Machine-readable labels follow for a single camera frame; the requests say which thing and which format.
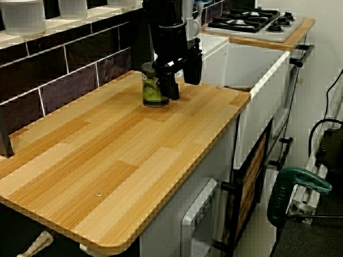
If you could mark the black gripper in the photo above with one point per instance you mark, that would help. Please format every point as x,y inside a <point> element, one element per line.
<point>170,45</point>

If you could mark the wooden door with black frame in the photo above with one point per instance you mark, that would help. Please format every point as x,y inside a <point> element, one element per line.
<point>252,182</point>

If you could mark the white sink basin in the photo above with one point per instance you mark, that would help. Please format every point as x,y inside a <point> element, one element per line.
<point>241,64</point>

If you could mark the blue object behind faucet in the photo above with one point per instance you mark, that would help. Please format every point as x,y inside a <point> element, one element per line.
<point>202,1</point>

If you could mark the white dishwasher front panel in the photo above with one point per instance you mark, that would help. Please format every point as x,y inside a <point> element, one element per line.
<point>198,219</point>

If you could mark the green can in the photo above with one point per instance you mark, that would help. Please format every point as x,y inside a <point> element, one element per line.
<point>150,93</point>

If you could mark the aluminium extrusion rail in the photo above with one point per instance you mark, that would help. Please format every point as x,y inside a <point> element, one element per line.
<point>302,206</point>

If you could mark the white wooden knob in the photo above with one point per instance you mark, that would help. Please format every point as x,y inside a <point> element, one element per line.
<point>87,250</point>
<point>37,241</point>

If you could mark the green power tool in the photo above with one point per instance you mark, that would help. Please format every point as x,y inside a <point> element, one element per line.
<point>292,184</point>

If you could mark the large clear plastic jar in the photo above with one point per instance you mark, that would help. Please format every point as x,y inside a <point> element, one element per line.
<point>22,17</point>

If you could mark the dark grey post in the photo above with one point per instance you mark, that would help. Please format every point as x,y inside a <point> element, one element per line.
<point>6,134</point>

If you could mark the wooden stove counter board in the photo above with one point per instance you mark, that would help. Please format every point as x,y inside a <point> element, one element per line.
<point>294,40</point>

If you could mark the medium clear plastic jar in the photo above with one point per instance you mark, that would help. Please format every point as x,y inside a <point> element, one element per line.
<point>72,9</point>

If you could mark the black box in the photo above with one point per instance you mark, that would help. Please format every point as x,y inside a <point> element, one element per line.
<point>331,150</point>

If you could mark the white stove with black grates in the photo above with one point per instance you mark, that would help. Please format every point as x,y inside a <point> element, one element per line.
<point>249,21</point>

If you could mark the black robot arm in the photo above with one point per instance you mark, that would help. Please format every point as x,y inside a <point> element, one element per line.
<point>163,12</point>

